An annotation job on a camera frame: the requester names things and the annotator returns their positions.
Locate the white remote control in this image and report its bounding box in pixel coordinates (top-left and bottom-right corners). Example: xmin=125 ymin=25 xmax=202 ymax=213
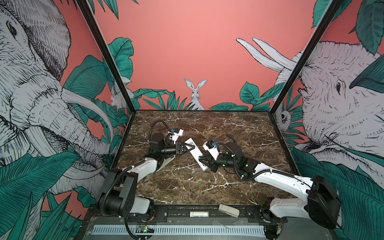
xmin=185 ymin=138 xmax=209 ymax=172

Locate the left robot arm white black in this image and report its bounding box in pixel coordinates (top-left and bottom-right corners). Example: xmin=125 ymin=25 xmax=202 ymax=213
xmin=96 ymin=120 xmax=195 ymax=220

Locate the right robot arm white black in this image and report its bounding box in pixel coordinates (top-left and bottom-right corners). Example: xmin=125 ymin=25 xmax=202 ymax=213
xmin=199 ymin=139 xmax=341 ymax=229

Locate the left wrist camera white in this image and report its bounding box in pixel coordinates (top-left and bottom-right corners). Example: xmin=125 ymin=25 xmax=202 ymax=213
xmin=170 ymin=128 xmax=184 ymax=144

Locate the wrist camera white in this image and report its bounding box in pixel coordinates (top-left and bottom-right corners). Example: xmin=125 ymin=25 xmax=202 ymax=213
xmin=203 ymin=140 xmax=220 ymax=161
xmin=170 ymin=128 xmax=184 ymax=144

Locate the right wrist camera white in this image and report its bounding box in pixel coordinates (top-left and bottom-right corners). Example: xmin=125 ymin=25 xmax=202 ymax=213
xmin=203 ymin=140 xmax=220 ymax=161

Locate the grey box on rail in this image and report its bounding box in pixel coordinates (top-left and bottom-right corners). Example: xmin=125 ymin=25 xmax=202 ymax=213
xmin=219 ymin=204 xmax=240 ymax=218

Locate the black front mounting rail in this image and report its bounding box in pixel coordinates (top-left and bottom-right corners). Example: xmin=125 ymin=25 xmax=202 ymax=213
xmin=86 ymin=204 xmax=326 ymax=224

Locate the white cylinder on rail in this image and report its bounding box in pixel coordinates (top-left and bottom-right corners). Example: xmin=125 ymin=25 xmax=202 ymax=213
xmin=190 ymin=211 xmax=210 ymax=218

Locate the white slotted cable duct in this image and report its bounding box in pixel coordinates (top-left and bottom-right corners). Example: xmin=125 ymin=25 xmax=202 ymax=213
xmin=91 ymin=225 xmax=266 ymax=237

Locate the black left frame post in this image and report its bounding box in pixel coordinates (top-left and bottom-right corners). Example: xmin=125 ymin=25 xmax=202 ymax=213
xmin=76 ymin=0 xmax=136 ymax=115

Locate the black frame post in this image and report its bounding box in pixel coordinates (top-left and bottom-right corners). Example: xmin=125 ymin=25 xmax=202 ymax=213
xmin=269 ymin=0 xmax=343 ymax=116
xmin=76 ymin=0 xmax=136 ymax=115

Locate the black right frame post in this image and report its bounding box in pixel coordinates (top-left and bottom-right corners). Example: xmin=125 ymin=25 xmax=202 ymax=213
xmin=269 ymin=0 xmax=343 ymax=116

